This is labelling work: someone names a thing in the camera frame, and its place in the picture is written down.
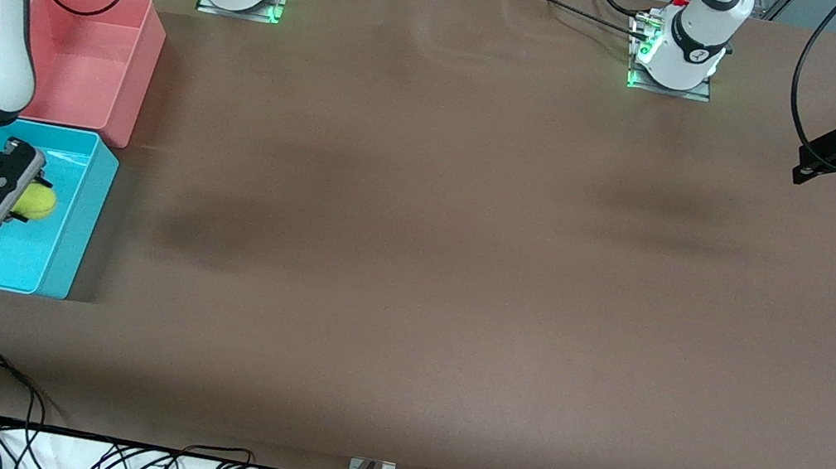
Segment black left base cable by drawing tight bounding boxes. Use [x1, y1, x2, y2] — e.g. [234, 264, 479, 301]
[498, 0, 661, 46]

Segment pink plastic bin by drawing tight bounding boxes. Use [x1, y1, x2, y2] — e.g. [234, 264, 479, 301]
[7, 0, 172, 153]

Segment yellow tennis ball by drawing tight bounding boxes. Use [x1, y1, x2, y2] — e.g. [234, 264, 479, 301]
[9, 177, 61, 226]

